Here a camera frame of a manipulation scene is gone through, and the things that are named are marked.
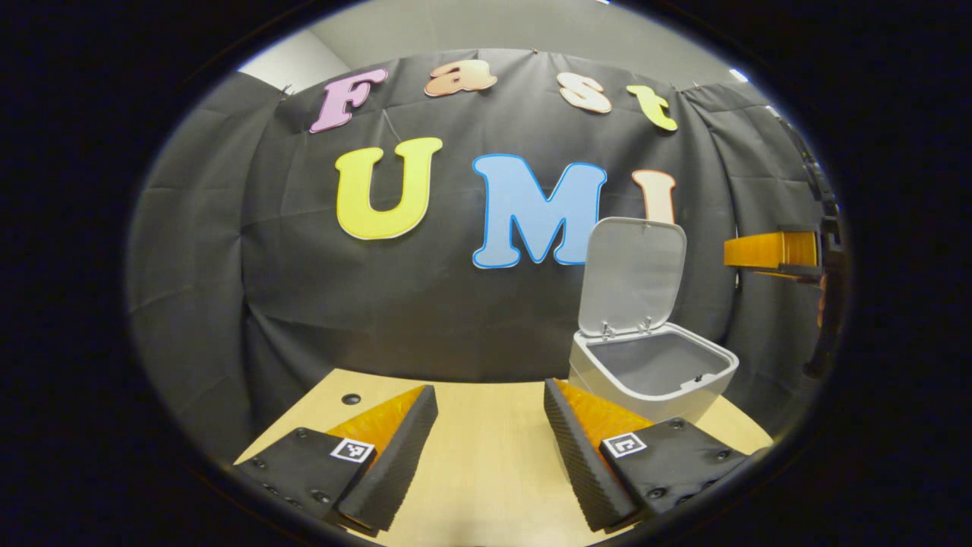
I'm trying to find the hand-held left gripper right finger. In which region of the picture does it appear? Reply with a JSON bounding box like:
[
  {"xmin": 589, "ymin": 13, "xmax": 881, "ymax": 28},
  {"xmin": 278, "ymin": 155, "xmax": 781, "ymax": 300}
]
[{"xmin": 543, "ymin": 378, "xmax": 760, "ymax": 533}]

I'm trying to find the black backdrop cloth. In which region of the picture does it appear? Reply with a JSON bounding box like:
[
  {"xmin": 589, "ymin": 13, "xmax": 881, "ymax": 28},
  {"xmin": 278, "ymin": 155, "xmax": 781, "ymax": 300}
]
[{"xmin": 125, "ymin": 47, "xmax": 844, "ymax": 464}]

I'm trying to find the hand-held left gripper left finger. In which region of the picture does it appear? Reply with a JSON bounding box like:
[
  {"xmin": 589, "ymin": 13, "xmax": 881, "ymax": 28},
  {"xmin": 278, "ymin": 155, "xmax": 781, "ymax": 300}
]
[{"xmin": 232, "ymin": 384, "xmax": 440, "ymax": 536}]

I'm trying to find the white desktop garbage bin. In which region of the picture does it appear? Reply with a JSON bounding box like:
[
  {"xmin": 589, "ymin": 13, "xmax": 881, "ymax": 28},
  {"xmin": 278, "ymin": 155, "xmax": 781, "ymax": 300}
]
[{"xmin": 568, "ymin": 217, "xmax": 740, "ymax": 426}]

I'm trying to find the wooden desktop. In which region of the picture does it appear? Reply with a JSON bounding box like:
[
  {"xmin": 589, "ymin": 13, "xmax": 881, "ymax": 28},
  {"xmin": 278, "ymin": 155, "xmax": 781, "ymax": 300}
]
[{"xmin": 235, "ymin": 368, "xmax": 774, "ymax": 547}]

